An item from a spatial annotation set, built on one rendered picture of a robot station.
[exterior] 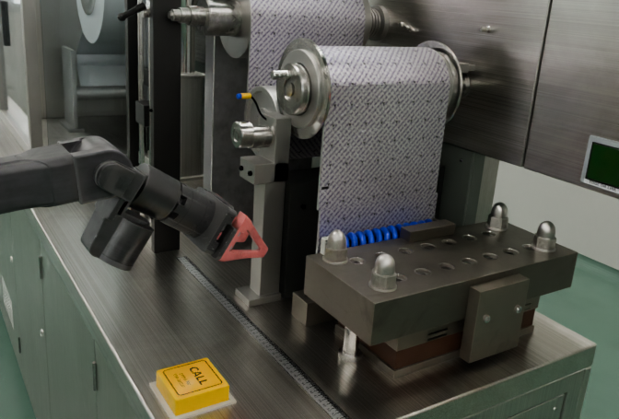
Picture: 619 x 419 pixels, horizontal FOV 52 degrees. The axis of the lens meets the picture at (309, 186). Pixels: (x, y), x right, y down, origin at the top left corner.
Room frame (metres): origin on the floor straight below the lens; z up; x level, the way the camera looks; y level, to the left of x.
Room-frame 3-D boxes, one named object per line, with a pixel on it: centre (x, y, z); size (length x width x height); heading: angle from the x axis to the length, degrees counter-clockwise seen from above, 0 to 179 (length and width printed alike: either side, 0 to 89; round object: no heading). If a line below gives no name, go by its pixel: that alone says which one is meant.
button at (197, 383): (0.68, 0.13, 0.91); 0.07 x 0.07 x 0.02; 33
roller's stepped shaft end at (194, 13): (1.10, 0.23, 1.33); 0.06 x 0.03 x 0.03; 123
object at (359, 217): (0.96, -0.12, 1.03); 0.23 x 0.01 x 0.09; 123
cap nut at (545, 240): (0.93, -0.37, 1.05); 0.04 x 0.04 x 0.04
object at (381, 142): (0.96, -0.11, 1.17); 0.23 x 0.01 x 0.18; 123
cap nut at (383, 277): (0.75, -0.10, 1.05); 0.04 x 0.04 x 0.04
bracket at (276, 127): (0.95, 0.07, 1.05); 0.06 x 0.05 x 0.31; 123
